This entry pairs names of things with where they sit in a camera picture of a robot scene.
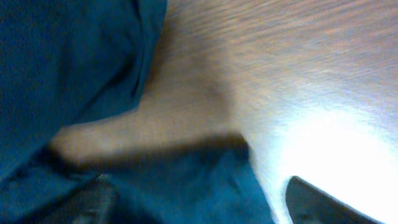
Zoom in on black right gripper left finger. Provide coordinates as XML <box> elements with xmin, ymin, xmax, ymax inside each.
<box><xmin>40</xmin><ymin>175</ymin><xmax>118</xmax><ymax>224</ymax></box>

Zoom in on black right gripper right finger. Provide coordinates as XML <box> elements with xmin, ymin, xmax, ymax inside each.
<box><xmin>285</xmin><ymin>176</ymin><xmax>381</xmax><ymax>224</ymax></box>

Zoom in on dark navy blue shorts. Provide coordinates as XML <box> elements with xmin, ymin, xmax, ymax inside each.
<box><xmin>1</xmin><ymin>0</ymin><xmax>272</xmax><ymax>223</ymax></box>

